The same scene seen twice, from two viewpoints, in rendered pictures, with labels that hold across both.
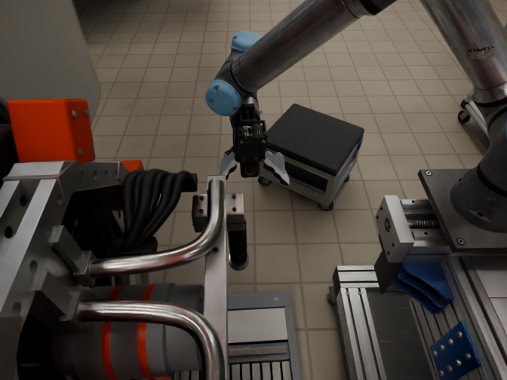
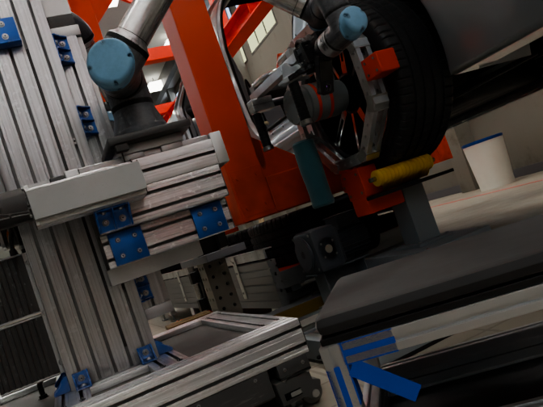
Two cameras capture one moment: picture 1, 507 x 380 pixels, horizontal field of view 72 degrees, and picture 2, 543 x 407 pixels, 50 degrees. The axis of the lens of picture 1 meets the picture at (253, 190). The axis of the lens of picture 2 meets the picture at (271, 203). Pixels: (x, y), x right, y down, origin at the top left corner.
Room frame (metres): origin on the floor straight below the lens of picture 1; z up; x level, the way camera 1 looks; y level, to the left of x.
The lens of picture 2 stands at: (2.06, -0.82, 0.48)
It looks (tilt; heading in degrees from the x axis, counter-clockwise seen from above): 2 degrees up; 159
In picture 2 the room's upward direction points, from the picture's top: 19 degrees counter-clockwise
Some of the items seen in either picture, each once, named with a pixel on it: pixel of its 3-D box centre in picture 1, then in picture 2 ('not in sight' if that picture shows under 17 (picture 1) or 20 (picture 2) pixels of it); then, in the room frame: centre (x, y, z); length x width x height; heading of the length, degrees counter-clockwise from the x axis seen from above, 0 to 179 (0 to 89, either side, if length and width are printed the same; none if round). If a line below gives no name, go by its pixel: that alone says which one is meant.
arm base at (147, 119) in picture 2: (498, 189); (137, 121); (0.48, -0.51, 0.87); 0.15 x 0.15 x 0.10
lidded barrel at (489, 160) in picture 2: not in sight; (490, 162); (-3.91, 4.48, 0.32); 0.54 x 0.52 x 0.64; 91
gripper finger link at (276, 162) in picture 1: (278, 163); (287, 73); (0.54, -0.05, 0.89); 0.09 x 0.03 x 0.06; 42
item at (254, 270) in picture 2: not in sight; (203, 282); (-1.55, -0.06, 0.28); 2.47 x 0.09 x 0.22; 3
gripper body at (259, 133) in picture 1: (247, 134); (317, 53); (0.62, 0.01, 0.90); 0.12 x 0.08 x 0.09; 6
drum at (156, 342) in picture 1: (138, 329); (316, 101); (0.20, 0.18, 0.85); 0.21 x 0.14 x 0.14; 93
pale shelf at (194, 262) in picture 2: not in sight; (211, 256); (-0.36, -0.24, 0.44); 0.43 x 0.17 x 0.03; 3
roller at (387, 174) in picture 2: not in sight; (402, 169); (0.31, 0.36, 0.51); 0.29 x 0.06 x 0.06; 93
